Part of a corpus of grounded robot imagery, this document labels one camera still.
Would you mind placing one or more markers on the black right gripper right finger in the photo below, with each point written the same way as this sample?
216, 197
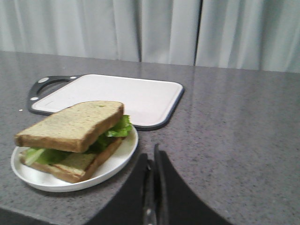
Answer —
177, 204

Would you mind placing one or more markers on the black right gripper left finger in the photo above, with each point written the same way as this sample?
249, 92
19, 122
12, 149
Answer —
134, 202

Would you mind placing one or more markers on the bread slice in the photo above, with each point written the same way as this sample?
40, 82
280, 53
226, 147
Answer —
73, 129
70, 166

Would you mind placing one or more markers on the green lettuce leaf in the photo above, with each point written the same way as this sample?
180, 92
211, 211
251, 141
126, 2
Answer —
79, 160

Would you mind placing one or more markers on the white round plate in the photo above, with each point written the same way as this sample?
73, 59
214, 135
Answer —
47, 182

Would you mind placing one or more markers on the white cutting board black rim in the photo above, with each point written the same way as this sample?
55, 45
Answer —
149, 103

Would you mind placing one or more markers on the grey white curtain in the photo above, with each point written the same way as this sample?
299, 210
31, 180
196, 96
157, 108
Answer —
243, 34

